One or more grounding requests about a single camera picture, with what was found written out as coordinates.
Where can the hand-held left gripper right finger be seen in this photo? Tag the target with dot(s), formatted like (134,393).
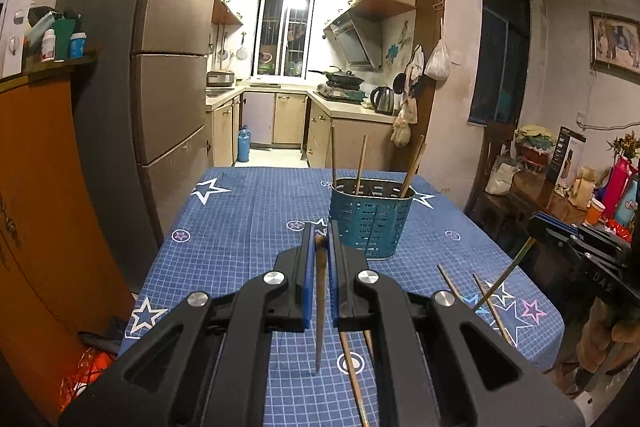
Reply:
(336,287)

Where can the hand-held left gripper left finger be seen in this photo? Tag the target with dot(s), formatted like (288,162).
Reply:
(306,287)

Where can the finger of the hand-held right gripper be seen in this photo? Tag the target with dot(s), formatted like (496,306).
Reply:
(555,222)
(540,233)

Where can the blue perforated utensil holder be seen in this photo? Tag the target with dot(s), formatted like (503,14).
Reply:
(370,222)

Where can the dark wooden dining table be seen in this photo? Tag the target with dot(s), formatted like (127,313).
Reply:
(545,207)

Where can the orange paper cup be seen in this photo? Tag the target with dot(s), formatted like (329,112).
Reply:
(594,212)

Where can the white tote bag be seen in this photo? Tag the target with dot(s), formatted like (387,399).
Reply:
(500,179)

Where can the black product box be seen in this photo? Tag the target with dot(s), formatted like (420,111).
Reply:
(567,154)

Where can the pink thermos bottle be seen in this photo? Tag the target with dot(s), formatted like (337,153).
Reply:
(615,187)

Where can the blue star print tablecloth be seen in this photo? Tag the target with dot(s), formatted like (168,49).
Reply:
(250,232)

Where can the teal thermos bottle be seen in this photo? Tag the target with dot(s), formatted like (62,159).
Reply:
(631,202)

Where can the dried flower bouquet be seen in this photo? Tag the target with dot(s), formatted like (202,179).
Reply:
(625,144)

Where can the blue floor water bottle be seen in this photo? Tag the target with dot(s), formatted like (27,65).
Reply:
(243,146)

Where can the beige kitchen base cabinets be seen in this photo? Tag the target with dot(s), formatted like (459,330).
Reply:
(280,117)

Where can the dark room window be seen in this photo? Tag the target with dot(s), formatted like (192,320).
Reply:
(500,57)

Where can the hanging cloth bags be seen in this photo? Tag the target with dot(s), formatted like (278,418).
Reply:
(409,102)

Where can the framed elephant picture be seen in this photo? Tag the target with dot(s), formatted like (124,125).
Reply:
(616,42)

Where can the steel electric kettle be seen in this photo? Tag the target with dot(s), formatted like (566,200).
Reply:
(382,100)

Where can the gas stove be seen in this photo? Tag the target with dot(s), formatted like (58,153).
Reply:
(340,92)

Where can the white hanging plastic bag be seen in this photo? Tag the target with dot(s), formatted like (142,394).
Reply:
(438,59)

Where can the black wok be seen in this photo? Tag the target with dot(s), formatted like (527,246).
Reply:
(342,77)

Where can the orange plastic bag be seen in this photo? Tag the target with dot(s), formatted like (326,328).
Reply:
(90,369)

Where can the hanging round strainer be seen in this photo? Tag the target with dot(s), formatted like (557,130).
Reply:
(242,53)

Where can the steel range hood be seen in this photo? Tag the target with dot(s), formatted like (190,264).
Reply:
(352,44)

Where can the hanging metal ladle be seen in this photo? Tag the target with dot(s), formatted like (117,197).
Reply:
(222,53)

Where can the barred kitchen window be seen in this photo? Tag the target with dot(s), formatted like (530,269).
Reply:
(287,32)

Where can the orange wooden cabinet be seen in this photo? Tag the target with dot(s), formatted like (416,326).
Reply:
(50,207)

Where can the grey refrigerator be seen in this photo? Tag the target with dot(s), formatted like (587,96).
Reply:
(165,57)

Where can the green plastic container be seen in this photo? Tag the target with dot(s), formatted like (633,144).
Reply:
(64,39)

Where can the white pill bottle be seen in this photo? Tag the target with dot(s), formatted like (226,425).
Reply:
(48,47)

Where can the white microwave oven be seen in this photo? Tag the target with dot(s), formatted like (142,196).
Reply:
(15,32)

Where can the white wall switch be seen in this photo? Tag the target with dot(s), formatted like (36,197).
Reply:
(456,56)

